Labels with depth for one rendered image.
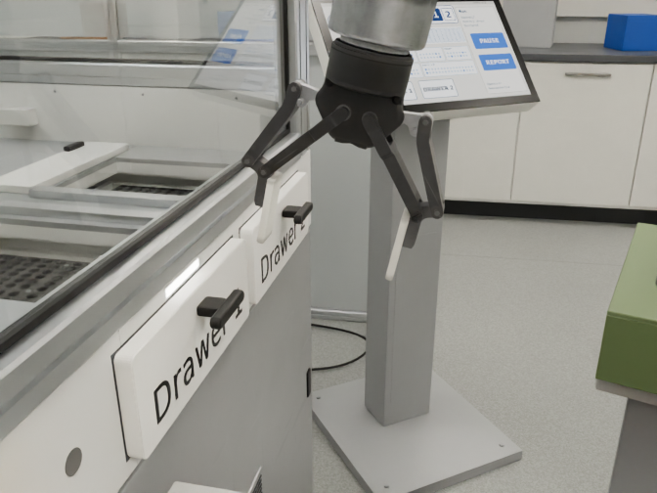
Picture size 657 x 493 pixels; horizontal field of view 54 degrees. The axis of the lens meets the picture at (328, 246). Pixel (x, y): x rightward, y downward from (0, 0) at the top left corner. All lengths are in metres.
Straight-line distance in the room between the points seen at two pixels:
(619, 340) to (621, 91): 2.85
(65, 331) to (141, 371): 0.10
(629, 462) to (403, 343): 0.89
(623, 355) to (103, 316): 0.61
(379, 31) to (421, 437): 1.49
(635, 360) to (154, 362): 0.56
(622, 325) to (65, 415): 0.62
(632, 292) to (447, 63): 0.83
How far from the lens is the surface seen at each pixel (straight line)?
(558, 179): 3.69
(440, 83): 1.53
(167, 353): 0.64
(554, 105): 3.59
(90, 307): 0.54
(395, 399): 1.89
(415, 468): 1.82
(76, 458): 0.57
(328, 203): 2.37
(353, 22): 0.56
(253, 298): 0.87
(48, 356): 0.50
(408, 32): 0.56
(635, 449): 1.04
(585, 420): 2.16
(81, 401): 0.56
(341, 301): 2.52
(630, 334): 0.86
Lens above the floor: 1.22
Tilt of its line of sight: 22 degrees down
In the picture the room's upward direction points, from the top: straight up
